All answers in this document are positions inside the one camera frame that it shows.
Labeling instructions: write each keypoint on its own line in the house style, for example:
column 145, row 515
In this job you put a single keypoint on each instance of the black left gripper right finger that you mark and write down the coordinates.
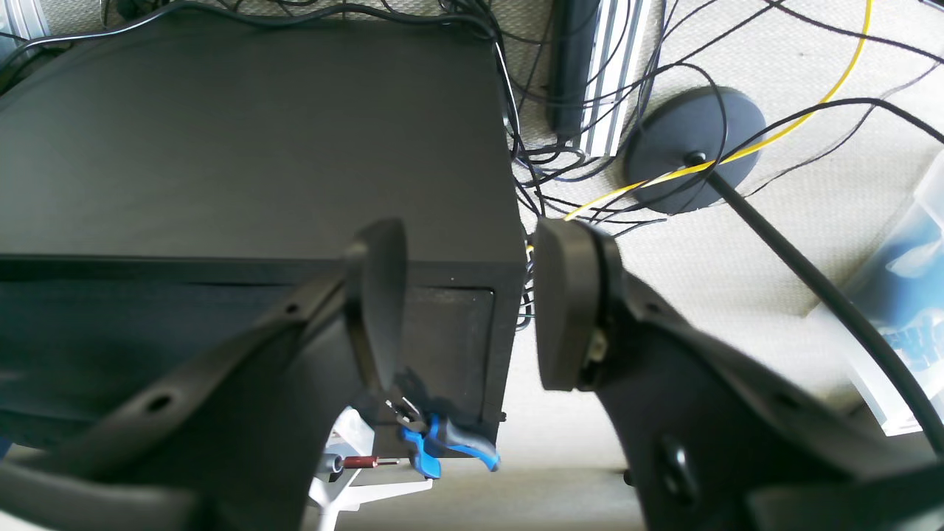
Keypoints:
column 714, row 440

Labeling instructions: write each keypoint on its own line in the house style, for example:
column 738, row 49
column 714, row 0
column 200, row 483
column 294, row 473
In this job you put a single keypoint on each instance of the aluminium frame profile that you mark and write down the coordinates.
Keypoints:
column 617, row 37

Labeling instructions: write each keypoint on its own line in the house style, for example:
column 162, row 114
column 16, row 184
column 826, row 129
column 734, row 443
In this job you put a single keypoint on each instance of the blue handled pliers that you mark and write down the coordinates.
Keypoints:
column 429, row 437

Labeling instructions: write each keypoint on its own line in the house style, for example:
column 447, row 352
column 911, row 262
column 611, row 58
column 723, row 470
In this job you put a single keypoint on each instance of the black cabinet box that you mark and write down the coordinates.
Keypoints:
column 163, row 187

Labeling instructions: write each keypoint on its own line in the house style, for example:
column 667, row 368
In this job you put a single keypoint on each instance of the clear plastic storage bin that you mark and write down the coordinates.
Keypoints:
column 900, row 291

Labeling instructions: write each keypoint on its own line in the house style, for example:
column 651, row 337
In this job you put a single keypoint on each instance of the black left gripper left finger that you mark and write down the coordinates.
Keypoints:
column 231, row 439

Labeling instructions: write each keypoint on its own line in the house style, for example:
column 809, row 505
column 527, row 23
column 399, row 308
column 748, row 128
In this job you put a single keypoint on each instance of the red handled screwdriver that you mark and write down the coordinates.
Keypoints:
column 336, row 464

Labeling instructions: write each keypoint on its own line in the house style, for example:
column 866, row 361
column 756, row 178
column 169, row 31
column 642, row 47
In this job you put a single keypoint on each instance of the round black stand base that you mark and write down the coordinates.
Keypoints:
column 687, row 130

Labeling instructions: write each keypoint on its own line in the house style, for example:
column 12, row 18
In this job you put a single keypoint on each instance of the black stand pole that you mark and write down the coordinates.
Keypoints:
column 853, row 320

